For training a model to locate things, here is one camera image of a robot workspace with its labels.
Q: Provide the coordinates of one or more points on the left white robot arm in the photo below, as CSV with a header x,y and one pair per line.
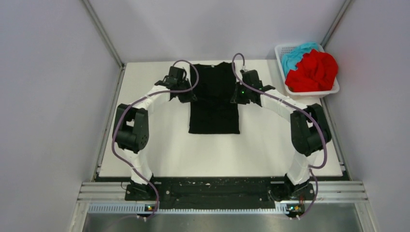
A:
x,y
131,125

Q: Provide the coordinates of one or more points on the white slotted cable duct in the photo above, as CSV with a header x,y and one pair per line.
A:
x,y
147,209

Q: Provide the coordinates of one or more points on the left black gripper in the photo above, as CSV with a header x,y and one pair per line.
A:
x,y
189,97

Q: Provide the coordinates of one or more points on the aluminium frame rail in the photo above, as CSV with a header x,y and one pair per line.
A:
x,y
329,192

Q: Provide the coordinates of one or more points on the white plastic basket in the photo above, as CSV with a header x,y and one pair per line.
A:
x,y
319,94

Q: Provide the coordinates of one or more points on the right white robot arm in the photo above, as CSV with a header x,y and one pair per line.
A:
x,y
309,128

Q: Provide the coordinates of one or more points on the red t shirt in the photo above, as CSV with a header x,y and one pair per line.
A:
x,y
316,71

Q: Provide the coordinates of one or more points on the black t shirt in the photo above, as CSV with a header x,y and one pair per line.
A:
x,y
213,112

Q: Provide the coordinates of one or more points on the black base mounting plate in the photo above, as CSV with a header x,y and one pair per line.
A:
x,y
219,193

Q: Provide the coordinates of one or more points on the blue t shirt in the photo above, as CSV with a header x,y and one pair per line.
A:
x,y
291,55

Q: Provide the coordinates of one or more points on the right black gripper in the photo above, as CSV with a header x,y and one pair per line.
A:
x,y
237,98

